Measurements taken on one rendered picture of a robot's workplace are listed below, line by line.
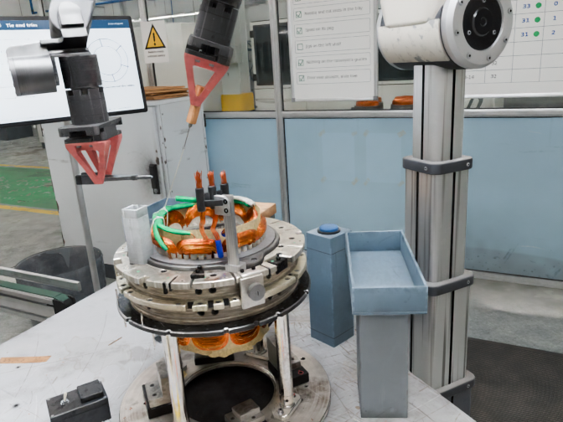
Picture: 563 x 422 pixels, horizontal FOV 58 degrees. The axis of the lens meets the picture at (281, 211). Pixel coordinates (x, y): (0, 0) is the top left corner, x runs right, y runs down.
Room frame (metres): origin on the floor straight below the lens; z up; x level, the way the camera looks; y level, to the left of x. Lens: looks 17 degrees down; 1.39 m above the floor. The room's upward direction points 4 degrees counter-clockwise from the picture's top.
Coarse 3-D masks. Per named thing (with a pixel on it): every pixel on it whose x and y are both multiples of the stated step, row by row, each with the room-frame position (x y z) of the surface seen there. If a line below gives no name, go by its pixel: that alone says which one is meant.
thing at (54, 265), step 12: (72, 252) 2.37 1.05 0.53; (84, 252) 2.36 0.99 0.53; (96, 252) 2.31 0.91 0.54; (24, 264) 2.22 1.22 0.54; (36, 264) 2.28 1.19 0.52; (48, 264) 2.32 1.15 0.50; (60, 264) 2.35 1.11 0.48; (72, 264) 2.36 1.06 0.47; (84, 264) 2.35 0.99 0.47; (96, 264) 2.15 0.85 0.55; (60, 276) 2.02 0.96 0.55; (72, 276) 2.04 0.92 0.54; (84, 276) 2.08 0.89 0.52; (48, 288) 2.01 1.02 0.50; (60, 288) 2.02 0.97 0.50; (84, 288) 2.08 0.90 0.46
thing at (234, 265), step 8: (232, 200) 0.68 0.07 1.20; (232, 208) 0.68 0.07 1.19; (224, 216) 0.69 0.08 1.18; (232, 216) 0.68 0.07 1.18; (232, 224) 0.68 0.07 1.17; (232, 232) 0.68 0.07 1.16; (232, 240) 0.68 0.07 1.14; (232, 248) 0.68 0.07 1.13; (232, 256) 0.68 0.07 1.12; (232, 264) 0.68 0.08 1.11; (240, 264) 0.68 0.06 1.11; (232, 272) 0.68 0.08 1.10
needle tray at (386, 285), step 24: (360, 240) 0.91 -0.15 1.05; (384, 240) 0.90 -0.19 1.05; (360, 264) 0.85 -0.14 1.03; (384, 264) 0.84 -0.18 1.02; (408, 264) 0.81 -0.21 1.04; (360, 288) 0.67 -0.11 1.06; (384, 288) 0.66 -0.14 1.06; (408, 288) 0.66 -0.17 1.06; (360, 312) 0.67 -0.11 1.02; (384, 312) 0.66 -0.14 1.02; (408, 312) 0.66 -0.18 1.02; (360, 336) 0.74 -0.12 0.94; (384, 336) 0.74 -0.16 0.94; (408, 336) 0.73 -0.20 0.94; (360, 360) 0.74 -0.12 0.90; (384, 360) 0.74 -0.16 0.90; (360, 384) 0.74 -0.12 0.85; (384, 384) 0.74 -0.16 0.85; (360, 408) 0.75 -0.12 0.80; (384, 408) 0.74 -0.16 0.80
